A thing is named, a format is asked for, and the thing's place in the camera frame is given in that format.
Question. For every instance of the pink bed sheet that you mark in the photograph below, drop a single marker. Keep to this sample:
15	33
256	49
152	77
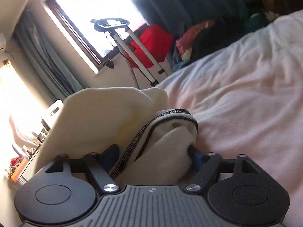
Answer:
236	94

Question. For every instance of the orange box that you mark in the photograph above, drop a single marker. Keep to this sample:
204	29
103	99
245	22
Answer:
19	170

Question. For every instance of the cluttered desk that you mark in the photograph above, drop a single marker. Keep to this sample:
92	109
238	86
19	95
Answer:
30	144

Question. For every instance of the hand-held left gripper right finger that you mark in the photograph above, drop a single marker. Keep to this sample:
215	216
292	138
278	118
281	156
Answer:
197	162

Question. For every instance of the pile of colourful clothes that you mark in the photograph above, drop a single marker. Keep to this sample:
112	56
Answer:
191	45

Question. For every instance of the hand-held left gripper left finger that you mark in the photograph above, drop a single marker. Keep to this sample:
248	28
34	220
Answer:
110	155

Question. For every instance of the red bag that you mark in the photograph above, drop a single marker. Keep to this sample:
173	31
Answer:
150	45

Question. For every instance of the wall lamp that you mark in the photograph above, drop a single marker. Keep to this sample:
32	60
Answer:
7	63

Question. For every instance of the dark teal curtain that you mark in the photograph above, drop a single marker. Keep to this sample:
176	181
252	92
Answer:
189	2

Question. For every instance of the cream garment with black trim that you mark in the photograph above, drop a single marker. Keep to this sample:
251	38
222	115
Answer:
99	125

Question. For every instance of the window with dark frame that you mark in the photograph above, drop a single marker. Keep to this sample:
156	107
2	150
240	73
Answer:
94	16

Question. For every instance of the blue grey curtain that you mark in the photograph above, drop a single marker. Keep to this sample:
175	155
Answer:
45	52

